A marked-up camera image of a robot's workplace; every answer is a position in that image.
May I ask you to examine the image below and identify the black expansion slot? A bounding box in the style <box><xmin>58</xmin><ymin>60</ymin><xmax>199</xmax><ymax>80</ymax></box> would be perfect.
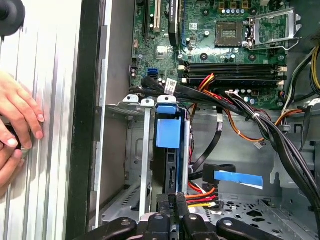
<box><xmin>143</xmin><ymin>0</ymin><xmax>150</xmax><ymax>43</ymax></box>

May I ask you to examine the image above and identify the grey power supply unit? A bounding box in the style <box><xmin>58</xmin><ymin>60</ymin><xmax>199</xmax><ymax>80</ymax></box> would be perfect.
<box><xmin>291</xmin><ymin>0</ymin><xmax>320</xmax><ymax>48</ymax></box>

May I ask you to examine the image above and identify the black wire with blue tape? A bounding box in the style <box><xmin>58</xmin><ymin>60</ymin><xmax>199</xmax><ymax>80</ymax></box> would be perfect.
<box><xmin>188</xmin><ymin>106</ymin><xmax>265</xmax><ymax>190</ymax></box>

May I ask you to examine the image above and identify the white expansion slot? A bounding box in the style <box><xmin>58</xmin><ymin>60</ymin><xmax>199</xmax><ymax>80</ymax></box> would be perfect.
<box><xmin>153</xmin><ymin>0</ymin><xmax>161</xmax><ymax>34</ymax></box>

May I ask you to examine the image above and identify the black RAM slot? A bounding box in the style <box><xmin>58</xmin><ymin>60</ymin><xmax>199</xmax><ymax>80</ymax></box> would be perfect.
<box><xmin>181</xmin><ymin>77</ymin><xmax>287</xmax><ymax>87</ymax></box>
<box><xmin>181</xmin><ymin>72</ymin><xmax>287</xmax><ymax>80</ymax></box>
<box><xmin>179</xmin><ymin>67</ymin><xmax>287</xmax><ymax>74</ymax></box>
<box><xmin>179</xmin><ymin>62</ymin><xmax>287</xmax><ymax>69</ymax></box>

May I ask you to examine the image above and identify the metal disk bay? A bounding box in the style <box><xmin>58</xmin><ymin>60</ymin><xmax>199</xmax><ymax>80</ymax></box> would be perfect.
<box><xmin>98</xmin><ymin>94</ymin><xmax>193</xmax><ymax>226</ymax></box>

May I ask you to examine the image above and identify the person's left hand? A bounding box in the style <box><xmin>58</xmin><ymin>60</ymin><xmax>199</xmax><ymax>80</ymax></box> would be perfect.
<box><xmin>0</xmin><ymin>69</ymin><xmax>46</xmax><ymax>151</ymax></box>

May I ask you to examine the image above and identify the red yellow orange wire bundle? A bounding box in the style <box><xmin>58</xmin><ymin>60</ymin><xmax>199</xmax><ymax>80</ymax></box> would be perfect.
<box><xmin>196</xmin><ymin>73</ymin><xmax>216</xmax><ymax>91</ymax></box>

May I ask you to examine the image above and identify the black PC case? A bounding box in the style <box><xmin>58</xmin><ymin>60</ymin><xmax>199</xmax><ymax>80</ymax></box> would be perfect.
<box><xmin>65</xmin><ymin>0</ymin><xmax>320</xmax><ymax>240</ymax></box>

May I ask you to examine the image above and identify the hard disk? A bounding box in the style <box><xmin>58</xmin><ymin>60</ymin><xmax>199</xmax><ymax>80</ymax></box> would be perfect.
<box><xmin>151</xmin><ymin>104</ymin><xmax>192</xmax><ymax>201</ymax></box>

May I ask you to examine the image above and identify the black wire bundle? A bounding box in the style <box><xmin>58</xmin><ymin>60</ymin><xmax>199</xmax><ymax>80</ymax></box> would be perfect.
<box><xmin>141</xmin><ymin>76</ymin><xmax>320</xmax><ymax>208</ymax></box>

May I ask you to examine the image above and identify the metal socket cover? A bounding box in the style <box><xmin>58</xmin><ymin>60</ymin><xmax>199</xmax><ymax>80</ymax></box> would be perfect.
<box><xmin>249</xmin><ymin>7</ymin><xmax>303</xmax><ymax>50</ymax></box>

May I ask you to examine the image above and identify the blue SATA port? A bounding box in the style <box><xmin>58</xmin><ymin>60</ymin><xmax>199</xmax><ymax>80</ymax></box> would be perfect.
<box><xmin>147</xmin><ymin>68</ymin><xmax>160</xmax><ymax>81</ymax></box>

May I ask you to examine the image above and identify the CPU socket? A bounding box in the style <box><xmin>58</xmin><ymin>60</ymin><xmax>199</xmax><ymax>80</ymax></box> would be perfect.
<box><xmin>215</xmin><ymin>21</ymin><xmax>245</xmax><ymax>48</ymax></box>

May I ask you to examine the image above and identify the metal locking lever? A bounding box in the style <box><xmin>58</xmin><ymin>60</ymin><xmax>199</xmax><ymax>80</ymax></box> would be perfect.
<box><xmin>247</xmin><ymin>36</ymin><xmax>303</xmax><ymax>51</ymax></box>

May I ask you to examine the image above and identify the white wire label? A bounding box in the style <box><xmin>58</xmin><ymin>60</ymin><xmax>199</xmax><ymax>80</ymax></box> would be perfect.
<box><xmin>164</xmin><ymin>77</ymin><xmax>178</xmax><ymax>97</ymax></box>

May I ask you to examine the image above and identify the thin orange black wire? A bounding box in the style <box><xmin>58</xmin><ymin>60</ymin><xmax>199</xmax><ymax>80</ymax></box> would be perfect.
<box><xmin>224</xmin><ymin>109</ymin><xmax>266</xmax><ymax>150</ymax></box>

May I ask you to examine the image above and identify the black graphics card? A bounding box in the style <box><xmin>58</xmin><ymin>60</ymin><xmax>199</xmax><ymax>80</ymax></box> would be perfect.
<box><xmin>168</xmin><ymin>0</ymin><xmax>181</xmax><ymax>48</ymax></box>

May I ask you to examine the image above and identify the red orange yellow power wire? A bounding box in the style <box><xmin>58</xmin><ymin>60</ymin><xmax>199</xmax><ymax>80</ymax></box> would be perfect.
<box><xmin>168</xmin><ymin>182</ymin><xmax>222</xmax><ymax>221</ymax></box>

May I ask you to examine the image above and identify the green motherboard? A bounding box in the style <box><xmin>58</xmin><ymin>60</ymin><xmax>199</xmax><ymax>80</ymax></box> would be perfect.
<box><xmin>129</xmin><ymin>0</ymin><xmax>288</xmax><ymax>111</ymax></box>

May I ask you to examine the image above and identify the person's right hand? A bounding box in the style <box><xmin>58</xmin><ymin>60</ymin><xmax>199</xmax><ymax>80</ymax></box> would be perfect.
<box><xmin>0</xmin><ymin>139</ymin><xmax>26</xmax><ymax>192</ymax></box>

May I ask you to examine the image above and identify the metal drive cage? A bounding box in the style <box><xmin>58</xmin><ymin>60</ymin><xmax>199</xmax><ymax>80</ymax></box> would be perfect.
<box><xmin>258</xmin><ymin>107</ymin><xmax>320</xmax><ymax>240</ymax></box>

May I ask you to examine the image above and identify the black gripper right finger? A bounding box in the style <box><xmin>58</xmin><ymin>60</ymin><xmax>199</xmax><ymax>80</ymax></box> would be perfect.
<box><xmin>174</xmin><ymin>191</ymin><xmax>295</xmax><ymax>240</ymax></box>

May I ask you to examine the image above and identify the round black knob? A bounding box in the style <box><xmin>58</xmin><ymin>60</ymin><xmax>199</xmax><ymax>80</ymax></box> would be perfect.
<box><xmin>0</xmin><ymin>0</ymin><xmax>27</xmax><ymax>38</ymax></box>

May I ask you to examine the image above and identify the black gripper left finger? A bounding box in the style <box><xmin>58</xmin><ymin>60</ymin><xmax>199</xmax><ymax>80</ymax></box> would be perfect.
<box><xmin>73</xmin><ymin>193</ymin><xmax>173</xmax><ymax>240</ymax></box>

